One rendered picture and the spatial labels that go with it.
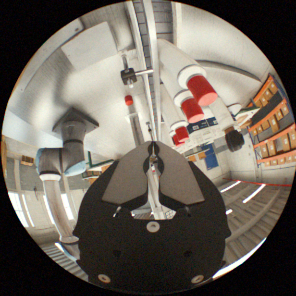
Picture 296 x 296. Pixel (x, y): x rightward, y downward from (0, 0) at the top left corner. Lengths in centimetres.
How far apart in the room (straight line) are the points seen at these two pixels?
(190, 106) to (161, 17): 23
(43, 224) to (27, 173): 231
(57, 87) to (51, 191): 37
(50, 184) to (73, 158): 16
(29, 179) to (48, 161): 502
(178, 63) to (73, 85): 34
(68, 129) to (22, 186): 504
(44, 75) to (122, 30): 27
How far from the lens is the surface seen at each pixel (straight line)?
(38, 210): 555
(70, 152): 47
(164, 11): 29
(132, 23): 28
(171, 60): 18
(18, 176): 539
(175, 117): 29
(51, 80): 41
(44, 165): 47
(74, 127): 51
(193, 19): 39
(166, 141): 58
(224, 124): 50
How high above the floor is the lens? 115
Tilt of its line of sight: 15 degrees down
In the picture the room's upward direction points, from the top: 165 degrees clockwise
